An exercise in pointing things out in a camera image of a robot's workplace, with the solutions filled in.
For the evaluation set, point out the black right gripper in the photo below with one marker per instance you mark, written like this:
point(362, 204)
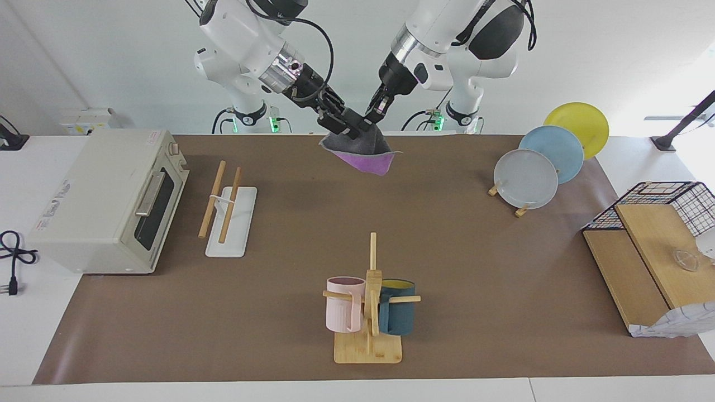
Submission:
point(315, 92)

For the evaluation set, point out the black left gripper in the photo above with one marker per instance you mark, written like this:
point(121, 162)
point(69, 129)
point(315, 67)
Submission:
point(397, 78)

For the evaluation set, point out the purple grey-backed towel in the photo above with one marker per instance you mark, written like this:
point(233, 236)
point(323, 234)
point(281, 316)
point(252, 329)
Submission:
point(363, 156)

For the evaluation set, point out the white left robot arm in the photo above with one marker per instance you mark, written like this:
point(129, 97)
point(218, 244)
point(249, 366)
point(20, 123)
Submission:
point(441, 33)

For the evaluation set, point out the white towel rack wooden bars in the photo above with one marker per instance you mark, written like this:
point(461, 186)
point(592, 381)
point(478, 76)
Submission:
point(232, 223)

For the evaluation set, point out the wooden plate rack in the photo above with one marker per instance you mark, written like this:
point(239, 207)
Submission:
point(522, 211)

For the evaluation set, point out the brown table mat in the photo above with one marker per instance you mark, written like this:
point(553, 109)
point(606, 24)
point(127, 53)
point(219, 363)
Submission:
point(313, 240)

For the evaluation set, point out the grey plate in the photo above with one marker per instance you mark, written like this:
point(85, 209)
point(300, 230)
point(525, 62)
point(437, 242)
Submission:
point(525, 181)

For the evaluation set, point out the light blue plate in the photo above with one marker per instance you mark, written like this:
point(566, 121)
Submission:
point(558, 148)

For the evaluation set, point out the pink mug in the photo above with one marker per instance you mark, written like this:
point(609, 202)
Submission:
point(341, 310)

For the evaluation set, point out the dark teal mug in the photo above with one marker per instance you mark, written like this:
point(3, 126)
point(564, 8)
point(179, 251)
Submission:
point(399, 315)

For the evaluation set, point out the yellow plate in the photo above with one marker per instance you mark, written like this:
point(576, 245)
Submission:
point(581, 120)

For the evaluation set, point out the wooden mug tree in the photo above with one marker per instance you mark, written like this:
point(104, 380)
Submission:
point(368, 349)

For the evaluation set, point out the white power strip box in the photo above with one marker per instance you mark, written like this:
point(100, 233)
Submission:
point(89, 120)

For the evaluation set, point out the cream toaster oven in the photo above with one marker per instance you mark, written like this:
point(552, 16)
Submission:
point(95, 206)

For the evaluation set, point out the black clamp stand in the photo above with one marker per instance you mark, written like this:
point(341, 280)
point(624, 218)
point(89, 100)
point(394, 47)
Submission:
point(11, 139)

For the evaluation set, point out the clear glass lid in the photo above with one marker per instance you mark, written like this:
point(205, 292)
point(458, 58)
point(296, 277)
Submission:
point(686, 261)

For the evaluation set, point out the white patterned paper sheet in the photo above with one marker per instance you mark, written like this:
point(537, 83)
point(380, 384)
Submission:
point(676, 324)

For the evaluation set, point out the black camera stand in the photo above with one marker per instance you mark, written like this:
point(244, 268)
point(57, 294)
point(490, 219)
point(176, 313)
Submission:
point(684, 123)

